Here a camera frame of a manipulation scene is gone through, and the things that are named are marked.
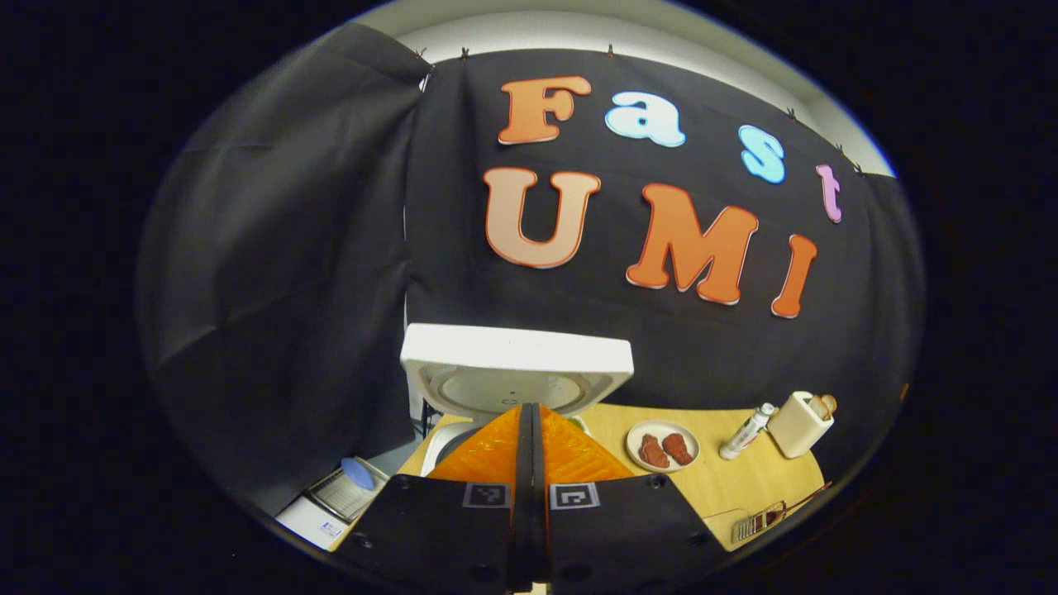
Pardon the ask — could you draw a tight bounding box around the cream toaster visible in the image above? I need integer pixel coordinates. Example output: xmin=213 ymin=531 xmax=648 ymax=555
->
xmin=767 ymin=391 xmax=836 ymax=459

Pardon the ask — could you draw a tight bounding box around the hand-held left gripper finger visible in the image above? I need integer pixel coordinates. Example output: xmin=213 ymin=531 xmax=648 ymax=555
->
xmin=533 ymin=403 xmax=730 ymax=594
xmin=335 ymin=403 xmax=534 ymax=594

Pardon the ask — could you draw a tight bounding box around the wire chopstick holder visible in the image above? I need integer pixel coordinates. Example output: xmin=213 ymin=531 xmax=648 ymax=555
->
xmin=732 ymin=500 xmax=788 ymax=544

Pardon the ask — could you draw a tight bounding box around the white box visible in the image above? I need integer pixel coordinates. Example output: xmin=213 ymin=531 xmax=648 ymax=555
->
xmin=277 ymin=496 xmax=352 ymax=550

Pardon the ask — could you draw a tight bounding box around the white round plate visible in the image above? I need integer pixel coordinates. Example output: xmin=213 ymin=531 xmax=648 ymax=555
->
xmin=626 ymin=420 xmax=701 ymax=474

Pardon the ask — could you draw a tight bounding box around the white rice cooker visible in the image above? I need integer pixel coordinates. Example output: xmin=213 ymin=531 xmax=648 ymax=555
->
xmin=401 ymin=324 xmax=635 ymax=478

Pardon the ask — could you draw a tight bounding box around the black backdrop cloth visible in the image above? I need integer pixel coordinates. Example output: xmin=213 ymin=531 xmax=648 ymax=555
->
xmin=136 ymin=21 xmax=925 ymax=517

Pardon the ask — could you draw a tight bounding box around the white bottle green label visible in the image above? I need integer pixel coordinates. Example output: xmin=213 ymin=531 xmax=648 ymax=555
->
xmin=719 ymin=402 xmax=778 ymax=460

